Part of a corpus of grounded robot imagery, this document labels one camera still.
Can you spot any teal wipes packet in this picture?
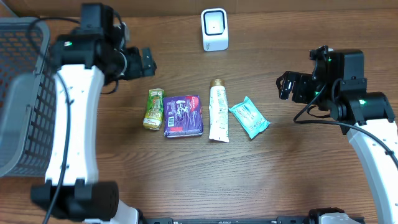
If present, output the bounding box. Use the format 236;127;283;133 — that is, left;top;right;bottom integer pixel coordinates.
229;96;271;139

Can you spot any purple snack packet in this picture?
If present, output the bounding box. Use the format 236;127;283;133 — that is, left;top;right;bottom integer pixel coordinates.
163;95;203;138

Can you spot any white tube gold cap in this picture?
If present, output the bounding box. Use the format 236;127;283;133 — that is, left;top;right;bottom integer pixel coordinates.
209;78;229;142

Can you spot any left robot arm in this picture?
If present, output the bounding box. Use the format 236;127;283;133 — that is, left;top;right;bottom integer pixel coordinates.
30;3;157;224

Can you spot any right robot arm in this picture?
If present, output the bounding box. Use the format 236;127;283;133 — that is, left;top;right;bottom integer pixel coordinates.
276;45;397;223

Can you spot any white barcode scanner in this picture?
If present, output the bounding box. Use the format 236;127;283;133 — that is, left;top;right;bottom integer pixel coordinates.
201;8;229;52

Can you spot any grey plastic mesh basket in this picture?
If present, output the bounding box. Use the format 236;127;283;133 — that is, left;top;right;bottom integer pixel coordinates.
1;17;56;177

